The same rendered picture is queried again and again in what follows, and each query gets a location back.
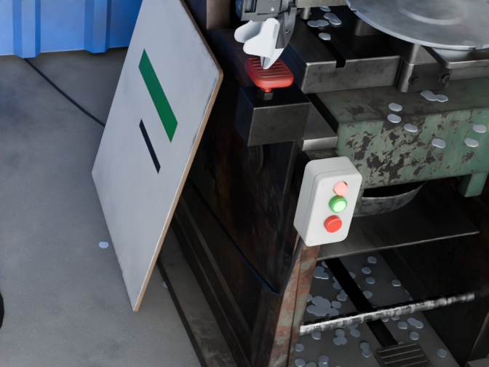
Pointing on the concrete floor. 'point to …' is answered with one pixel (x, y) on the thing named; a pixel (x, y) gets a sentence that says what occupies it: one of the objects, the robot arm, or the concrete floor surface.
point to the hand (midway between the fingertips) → (270, 59)
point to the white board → (153, 134)
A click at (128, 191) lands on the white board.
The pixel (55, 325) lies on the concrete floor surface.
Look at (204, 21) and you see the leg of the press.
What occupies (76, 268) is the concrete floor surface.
